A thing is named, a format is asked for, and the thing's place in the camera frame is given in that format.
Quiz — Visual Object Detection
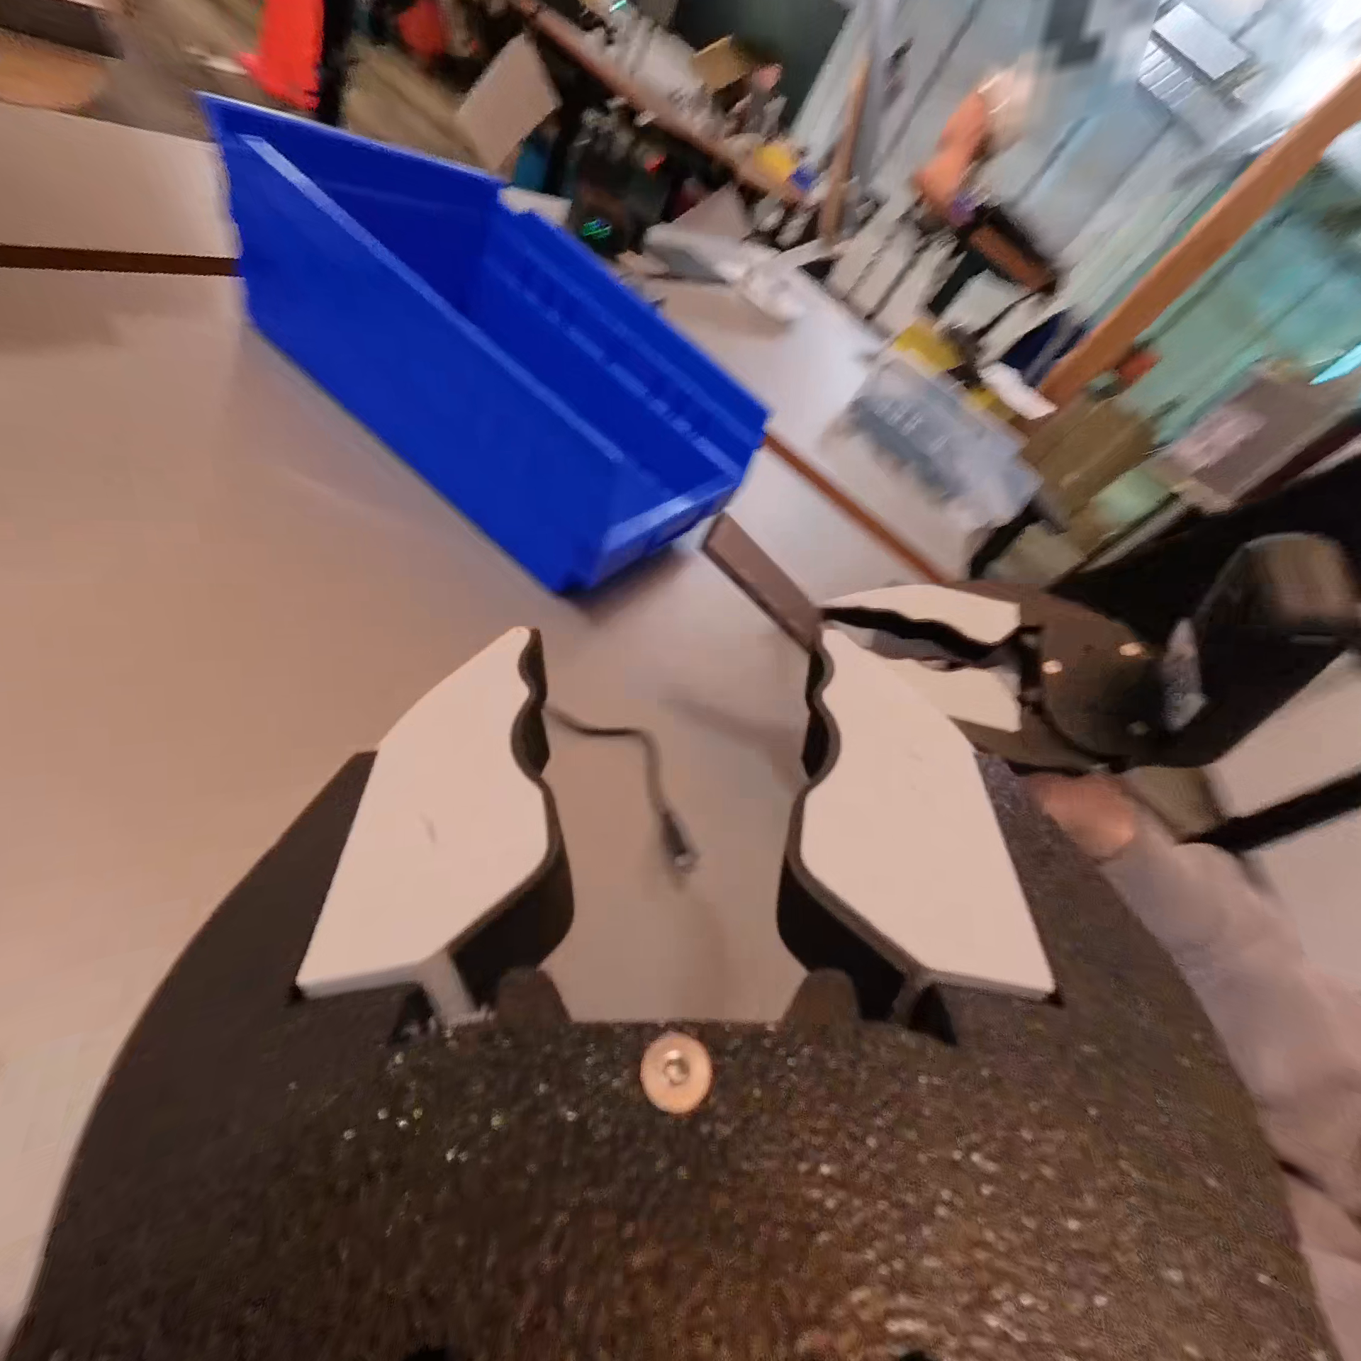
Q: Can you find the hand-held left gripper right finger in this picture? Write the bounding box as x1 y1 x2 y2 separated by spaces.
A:
774 628 1060 1036

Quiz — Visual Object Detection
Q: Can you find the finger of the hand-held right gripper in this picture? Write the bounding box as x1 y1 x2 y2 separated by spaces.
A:
818 583 1030 652
849 628 1028 739

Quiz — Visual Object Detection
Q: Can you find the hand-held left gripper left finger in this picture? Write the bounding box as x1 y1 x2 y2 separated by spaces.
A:
295 624 579 1025

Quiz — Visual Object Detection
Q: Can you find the long thin black cable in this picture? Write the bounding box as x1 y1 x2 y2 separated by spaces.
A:
546 706 698 874

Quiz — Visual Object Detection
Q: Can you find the person's right forearm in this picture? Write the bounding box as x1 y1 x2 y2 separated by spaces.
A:
1105 833 1361 1331

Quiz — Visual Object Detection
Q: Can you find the person's right hand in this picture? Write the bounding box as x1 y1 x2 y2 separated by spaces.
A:
1036 774 1140 860

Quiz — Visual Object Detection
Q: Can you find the clear plastic box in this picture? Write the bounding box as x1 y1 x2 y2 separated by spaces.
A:
840 362 1045 517

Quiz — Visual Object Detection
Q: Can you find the wooden beam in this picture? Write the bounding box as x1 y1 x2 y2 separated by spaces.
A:
1038 65 1361 406

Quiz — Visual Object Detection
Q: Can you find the blue plastic bin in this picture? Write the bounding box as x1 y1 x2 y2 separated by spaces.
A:
196 91 769 598

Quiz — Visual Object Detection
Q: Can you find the long background table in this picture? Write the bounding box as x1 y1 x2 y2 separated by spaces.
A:
508 0 831 203

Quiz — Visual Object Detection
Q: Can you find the orange object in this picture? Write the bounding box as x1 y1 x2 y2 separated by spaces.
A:
239 0 325 114

